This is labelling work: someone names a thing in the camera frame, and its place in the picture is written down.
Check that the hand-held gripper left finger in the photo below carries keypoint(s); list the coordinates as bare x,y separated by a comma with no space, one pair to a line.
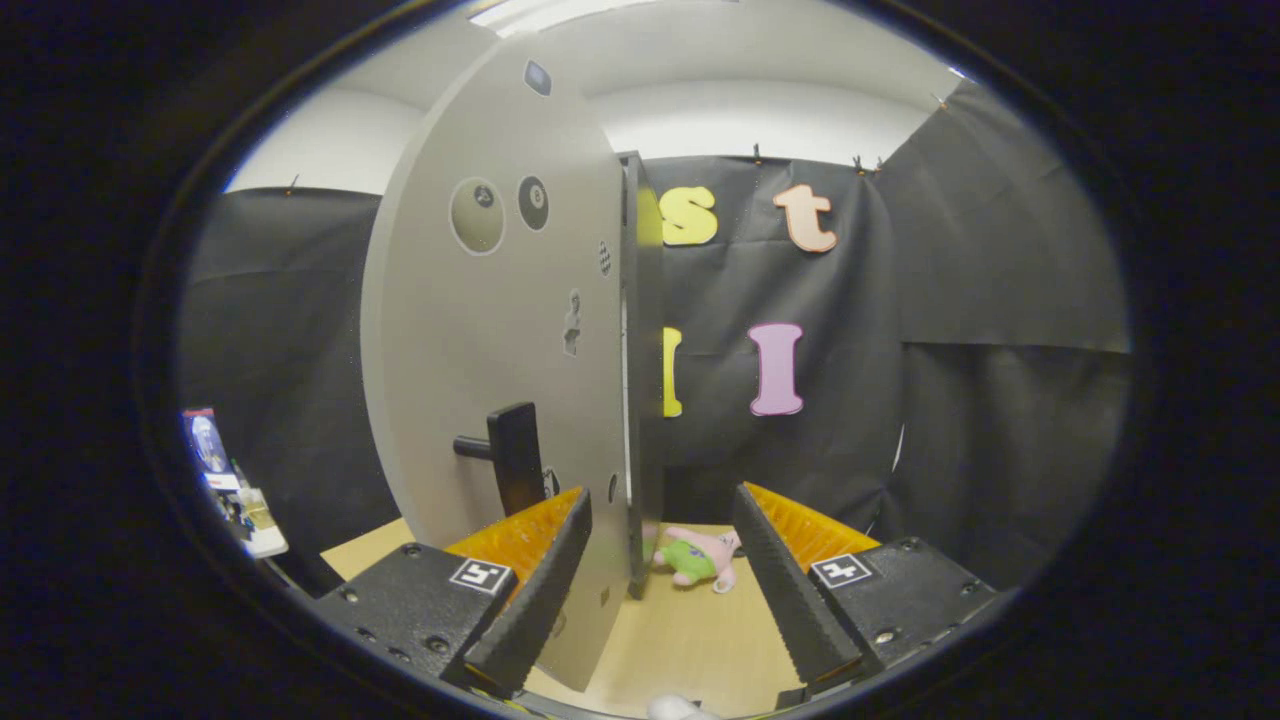
545,600

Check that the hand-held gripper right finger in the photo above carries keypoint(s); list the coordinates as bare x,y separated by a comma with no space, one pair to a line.
790,600

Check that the grey shoe cabinet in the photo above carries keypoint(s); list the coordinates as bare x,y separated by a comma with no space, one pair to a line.
648,450

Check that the grey shoe cabinet door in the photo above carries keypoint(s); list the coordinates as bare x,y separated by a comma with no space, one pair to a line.
450,350

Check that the black table clamp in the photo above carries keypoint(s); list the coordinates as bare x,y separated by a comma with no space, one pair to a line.
790,697

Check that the pink and green plush toy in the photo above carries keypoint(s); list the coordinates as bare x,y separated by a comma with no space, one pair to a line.
700,558

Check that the black backdrop cloth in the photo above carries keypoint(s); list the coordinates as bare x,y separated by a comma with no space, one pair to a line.
1000,300

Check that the long ceiling light panel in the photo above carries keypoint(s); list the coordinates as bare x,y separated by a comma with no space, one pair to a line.
540,10

